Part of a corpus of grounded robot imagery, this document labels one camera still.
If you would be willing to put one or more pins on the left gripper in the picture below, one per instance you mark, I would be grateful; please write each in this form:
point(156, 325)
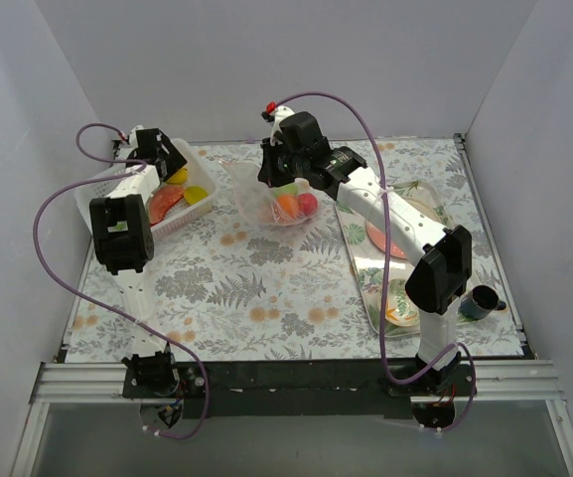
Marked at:
point(168, 162)

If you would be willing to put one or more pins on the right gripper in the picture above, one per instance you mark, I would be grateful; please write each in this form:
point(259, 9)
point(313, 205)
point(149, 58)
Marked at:
point(270, 169)

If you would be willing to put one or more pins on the yellow lemon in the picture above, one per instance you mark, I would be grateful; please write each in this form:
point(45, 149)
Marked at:
point(179, 178)

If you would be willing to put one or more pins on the green apple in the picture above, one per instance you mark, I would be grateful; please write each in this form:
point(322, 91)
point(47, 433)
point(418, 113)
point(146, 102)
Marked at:
point(289, 189)

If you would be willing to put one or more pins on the red apple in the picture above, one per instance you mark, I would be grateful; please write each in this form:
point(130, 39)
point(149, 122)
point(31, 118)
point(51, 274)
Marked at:
point(308, 204)

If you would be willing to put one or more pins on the clear zip top bag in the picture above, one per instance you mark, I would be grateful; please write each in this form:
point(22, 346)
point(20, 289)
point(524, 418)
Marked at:
point(254, 199)

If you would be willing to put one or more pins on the orange fruit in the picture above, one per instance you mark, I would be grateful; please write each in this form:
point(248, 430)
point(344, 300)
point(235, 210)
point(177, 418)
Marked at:
point(288, 207)

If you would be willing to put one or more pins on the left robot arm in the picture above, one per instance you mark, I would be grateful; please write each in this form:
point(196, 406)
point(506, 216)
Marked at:
point(124, 244)

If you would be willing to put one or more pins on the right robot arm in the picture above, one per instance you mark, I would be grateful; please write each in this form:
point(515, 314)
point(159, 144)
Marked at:
point(441, 257)

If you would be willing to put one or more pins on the white plastic basket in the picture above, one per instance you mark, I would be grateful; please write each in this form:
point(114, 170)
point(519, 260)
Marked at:
point(199, 174)

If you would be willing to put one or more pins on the watermelon slice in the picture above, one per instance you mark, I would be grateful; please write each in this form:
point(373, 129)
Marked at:
point(163, 200)

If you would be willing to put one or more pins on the yellow bell pepper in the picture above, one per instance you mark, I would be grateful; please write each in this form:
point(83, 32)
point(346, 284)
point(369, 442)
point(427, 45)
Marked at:
point(195, 194)

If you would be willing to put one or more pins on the floral serving tray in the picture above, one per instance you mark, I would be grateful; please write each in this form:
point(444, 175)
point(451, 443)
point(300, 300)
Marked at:
point(368, 261)

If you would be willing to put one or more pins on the pink and cream plate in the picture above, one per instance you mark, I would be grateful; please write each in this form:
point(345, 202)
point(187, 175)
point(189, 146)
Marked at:
point(378, 239)

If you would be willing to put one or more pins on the floral tablecloth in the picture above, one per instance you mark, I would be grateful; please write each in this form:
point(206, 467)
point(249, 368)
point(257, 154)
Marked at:
point(231, 291)

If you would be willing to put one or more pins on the floral bowl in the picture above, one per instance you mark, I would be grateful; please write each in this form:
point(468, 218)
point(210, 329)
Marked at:
point(400, 311)

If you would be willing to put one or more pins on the dark blue mug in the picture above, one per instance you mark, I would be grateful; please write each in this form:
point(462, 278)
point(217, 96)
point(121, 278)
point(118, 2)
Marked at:
point(480, 302)

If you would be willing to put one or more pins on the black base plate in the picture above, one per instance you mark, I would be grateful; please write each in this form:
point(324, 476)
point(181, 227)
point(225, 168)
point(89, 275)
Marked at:
point(288, 388)

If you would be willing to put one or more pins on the aluminium frame rail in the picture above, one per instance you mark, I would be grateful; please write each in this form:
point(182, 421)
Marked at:
point(513, 423)

